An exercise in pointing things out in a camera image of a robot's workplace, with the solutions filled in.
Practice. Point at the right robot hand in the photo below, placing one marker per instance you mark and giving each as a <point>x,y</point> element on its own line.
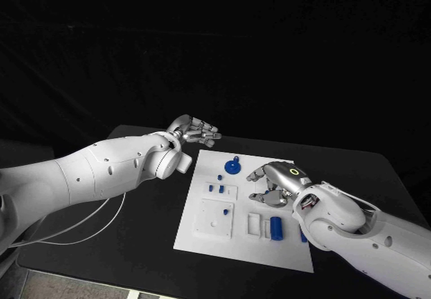
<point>281,182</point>

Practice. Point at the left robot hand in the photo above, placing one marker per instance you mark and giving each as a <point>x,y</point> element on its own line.
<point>196,130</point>

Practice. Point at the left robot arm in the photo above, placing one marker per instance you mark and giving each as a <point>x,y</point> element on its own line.
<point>101,168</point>

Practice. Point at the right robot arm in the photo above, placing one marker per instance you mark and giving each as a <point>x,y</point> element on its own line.
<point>364,231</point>

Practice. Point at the white task board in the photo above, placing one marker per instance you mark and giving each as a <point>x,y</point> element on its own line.
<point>235,243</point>

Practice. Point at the blue gear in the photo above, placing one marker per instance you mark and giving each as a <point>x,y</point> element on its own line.
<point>232,166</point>

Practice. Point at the blue block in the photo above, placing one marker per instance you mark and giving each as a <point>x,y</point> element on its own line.
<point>221,189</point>

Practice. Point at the long blue cylinder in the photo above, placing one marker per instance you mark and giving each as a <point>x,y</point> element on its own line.
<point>276,228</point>

